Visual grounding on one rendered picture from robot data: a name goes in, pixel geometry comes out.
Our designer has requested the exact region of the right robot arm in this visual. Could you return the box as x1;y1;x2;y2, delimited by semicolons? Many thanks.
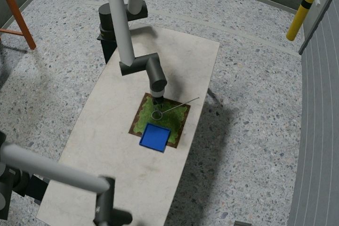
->
0;132;132;226

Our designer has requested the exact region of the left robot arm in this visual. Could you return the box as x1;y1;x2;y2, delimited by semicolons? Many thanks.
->
98;0;167;92

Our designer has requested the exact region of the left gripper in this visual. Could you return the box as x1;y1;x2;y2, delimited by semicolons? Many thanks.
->
150;89;165;111

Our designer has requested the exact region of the green grass mat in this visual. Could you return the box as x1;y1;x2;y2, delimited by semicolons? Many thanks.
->
128;93;191;148

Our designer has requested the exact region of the blue tray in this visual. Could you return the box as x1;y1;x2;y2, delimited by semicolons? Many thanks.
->
139;122;170;152

